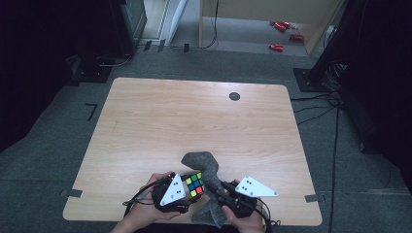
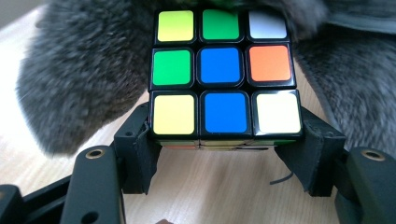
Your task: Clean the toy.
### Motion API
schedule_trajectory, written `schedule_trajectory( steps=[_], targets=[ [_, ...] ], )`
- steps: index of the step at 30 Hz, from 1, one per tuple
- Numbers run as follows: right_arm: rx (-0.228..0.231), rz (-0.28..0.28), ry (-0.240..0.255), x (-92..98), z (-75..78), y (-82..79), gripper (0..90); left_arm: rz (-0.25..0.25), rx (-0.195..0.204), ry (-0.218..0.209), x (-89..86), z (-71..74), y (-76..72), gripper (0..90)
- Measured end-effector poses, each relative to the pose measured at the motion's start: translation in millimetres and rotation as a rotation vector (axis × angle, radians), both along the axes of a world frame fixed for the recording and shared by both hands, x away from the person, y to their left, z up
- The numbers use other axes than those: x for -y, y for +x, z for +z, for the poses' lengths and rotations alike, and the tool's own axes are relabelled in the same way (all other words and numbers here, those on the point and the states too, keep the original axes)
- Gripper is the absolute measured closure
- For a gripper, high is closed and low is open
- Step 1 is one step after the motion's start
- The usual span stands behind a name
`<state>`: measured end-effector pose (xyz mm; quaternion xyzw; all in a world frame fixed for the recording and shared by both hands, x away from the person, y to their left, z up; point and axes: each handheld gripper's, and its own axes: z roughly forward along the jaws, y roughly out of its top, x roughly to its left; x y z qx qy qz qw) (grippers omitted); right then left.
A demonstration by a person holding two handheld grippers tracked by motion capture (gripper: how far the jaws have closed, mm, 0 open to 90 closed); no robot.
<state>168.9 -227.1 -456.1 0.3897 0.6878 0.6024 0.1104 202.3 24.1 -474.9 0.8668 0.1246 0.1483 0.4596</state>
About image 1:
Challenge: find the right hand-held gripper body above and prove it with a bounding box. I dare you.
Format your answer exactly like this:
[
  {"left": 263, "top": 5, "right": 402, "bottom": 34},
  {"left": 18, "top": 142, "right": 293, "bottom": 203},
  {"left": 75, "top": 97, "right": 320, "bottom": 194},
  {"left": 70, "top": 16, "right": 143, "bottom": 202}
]
[{"left": 221, "top": 175, "right": 279, "bottom": 218}]

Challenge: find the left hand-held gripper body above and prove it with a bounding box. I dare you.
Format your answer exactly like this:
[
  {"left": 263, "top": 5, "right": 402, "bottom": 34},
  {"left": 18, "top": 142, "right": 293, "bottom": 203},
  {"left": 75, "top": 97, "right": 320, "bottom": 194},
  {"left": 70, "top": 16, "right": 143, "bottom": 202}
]
[{"left": 152, "top": 173, "right": 196, "bottom": 215}]

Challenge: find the multicoloured puzzle cube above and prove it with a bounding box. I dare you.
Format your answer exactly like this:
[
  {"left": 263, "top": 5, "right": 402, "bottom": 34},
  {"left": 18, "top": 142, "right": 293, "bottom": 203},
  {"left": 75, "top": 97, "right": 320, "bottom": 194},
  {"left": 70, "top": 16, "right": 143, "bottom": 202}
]
[{"left": 184, "top": 172, "right": 205, "bottom": 198}]

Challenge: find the grey cloth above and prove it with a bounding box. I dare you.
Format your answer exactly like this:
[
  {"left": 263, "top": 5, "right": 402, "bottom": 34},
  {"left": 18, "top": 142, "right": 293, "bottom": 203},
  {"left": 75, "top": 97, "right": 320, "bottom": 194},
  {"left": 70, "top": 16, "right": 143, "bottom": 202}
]
[{"left": 180, "top": 150, "right": 228, "bottom": 229}]

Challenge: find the person's right hand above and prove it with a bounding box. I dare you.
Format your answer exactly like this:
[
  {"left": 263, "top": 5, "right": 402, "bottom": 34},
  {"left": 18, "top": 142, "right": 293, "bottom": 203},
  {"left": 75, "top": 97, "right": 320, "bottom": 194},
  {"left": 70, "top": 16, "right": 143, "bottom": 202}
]
[{"left": 221, "top": 179, "right": 266, "bottom": 233}]

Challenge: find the person's left hand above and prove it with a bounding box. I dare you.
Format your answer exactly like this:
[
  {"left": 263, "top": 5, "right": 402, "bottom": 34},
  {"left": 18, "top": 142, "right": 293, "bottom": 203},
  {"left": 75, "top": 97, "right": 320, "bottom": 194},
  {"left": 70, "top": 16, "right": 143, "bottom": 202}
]
[{"left": 128, "top": 171, "right": 183, "bottom": 228}]

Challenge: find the grey tape piece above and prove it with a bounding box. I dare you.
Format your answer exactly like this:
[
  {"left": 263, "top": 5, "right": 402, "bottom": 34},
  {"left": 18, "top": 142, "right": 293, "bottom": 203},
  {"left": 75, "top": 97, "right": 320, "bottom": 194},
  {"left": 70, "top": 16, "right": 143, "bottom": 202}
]
[
  {"left": 304, "top": 193, "right": 326, "bottom": 204},
  {"left": 59, "top": 188, "right": 84, "bottom": 199}
]

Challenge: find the black stand pole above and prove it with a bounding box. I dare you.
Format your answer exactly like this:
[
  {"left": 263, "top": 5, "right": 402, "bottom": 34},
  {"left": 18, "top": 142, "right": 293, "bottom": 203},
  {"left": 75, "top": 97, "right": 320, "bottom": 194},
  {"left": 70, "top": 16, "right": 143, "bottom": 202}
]
[{"left": 309, "top": 0, "right": 370, "bottom": 83}]

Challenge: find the dark cabinet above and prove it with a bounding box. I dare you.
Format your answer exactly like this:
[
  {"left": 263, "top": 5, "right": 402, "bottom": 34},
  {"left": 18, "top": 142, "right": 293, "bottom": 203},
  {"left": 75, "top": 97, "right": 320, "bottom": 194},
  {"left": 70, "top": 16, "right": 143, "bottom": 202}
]
[{"left": 108, "top": 0, "right": 149, "bottom": 56}]

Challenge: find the white panel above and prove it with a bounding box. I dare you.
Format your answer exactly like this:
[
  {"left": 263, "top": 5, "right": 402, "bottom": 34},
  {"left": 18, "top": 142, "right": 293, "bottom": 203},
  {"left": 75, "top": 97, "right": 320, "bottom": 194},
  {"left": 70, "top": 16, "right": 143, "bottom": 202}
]
[{"left": 166, "top": 0, "right": 190, "bottom": 47}]

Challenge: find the light wooden partition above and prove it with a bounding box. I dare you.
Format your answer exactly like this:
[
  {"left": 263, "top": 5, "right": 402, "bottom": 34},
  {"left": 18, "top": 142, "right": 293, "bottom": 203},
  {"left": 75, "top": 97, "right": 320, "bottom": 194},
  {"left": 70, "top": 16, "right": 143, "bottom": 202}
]
[{"left": 197, "top": 0, "right": 346, "bottom": 56}]

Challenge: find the right hand-held gripper black cable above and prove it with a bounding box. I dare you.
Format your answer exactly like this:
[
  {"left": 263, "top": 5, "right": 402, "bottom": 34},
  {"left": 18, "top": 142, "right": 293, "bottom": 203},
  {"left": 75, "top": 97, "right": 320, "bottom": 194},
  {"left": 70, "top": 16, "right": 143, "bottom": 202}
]
[{"left": 256, "top": 197, "right": 282, "bottom": 233}]

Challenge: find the hand-held gripper black cable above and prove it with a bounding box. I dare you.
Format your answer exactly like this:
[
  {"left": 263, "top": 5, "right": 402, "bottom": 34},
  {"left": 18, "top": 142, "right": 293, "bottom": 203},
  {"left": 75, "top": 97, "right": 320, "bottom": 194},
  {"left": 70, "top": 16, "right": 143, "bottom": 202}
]
[
  {"left": 121, "top": 177, "right": 166, "bottom": 217},
  {"left": 256, "top": 197, "right": 282, "bottom": 233}
]

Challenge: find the left hand-held gripper black cable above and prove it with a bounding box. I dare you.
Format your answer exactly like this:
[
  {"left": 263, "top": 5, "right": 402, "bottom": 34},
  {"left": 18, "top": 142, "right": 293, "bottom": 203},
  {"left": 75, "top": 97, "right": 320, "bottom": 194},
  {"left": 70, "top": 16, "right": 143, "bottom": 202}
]
[{"left": 121, "top": 177, "right": 166, "bottom": 217}]

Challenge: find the black stand base plate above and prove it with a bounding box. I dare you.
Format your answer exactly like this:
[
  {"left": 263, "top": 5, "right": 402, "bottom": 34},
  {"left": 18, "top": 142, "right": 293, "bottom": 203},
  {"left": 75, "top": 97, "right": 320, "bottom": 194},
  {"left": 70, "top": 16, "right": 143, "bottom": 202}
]
[{"left": 292, "top": 67, "right": 328, "bottom": 93}]

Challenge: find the black looped floor cable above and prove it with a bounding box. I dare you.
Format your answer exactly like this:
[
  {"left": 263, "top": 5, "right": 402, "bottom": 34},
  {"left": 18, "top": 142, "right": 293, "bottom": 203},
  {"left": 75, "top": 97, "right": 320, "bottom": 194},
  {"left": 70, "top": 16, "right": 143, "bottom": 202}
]
[{"left": 95, "top": 52, "right": 134, "bottom": 68}]

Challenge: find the black floor base plate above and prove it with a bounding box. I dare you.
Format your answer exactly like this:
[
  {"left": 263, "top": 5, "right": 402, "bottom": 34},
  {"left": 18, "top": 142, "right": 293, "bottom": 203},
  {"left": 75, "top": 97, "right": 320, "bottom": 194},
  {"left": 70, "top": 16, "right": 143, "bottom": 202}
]
[{"left": 68, "top": 54, "right": 115, "bottom": 85}]

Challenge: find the coiled cable bundle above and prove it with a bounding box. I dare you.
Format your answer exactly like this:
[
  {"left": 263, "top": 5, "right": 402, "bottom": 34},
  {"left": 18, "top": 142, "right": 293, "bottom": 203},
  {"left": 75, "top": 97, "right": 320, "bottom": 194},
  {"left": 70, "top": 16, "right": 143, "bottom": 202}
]
[{"left": 322, "top": 62, "right": 348, "bottom": 92}]

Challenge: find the black hanging cable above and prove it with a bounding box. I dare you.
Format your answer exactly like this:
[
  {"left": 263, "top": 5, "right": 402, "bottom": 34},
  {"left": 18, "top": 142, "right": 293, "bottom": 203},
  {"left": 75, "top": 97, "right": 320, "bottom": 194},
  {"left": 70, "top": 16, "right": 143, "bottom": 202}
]
[{"left": 168, "top": 0, "right": 220, "bottom": 50}]

